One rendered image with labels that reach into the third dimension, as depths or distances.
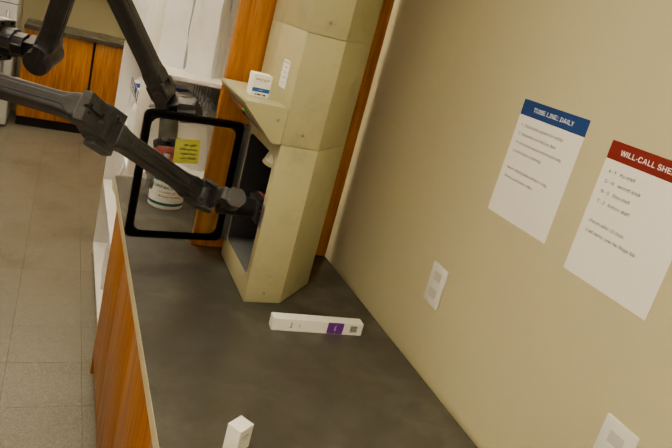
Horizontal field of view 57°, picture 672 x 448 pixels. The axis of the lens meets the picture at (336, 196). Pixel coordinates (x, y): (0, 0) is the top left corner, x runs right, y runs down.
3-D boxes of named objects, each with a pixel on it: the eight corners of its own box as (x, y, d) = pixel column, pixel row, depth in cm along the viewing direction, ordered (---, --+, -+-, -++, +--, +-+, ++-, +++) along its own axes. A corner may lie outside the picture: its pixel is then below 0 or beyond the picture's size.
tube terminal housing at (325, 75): (290, 258, 214) (347, 37, 193) (322, 305, 186) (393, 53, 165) (220, 253, 203) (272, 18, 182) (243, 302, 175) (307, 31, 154)
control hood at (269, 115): (250, 116, 190) (257, 84, 187) (280, 145, 162) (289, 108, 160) (214, 109, 185) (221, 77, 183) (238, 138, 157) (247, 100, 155)
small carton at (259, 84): (263, 95, 171) (268, 73, 169) (268, 98, 166) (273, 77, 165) (245, 91, 168) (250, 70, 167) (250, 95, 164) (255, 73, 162)
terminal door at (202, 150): (220, 240, 200) (246, 122, 189) (123, 236, 184) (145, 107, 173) (219, 239, 200) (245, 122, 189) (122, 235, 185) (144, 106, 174)
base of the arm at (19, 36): (7, 58, 189) (11, 19, 186) (32, 65, 189) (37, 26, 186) (-10, 59, 181) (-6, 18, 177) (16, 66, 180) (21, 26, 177)
